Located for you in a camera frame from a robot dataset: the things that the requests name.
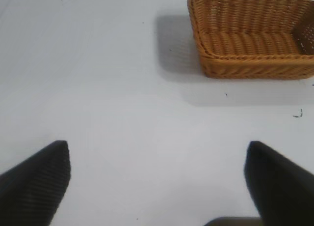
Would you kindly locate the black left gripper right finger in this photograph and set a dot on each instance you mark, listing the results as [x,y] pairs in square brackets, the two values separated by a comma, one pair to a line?
[279,186]

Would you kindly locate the brown woven wicker basket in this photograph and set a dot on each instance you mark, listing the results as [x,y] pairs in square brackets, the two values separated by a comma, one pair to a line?
[245,39]

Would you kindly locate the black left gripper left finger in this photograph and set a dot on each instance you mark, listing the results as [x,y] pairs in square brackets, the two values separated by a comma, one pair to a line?
[34,184]

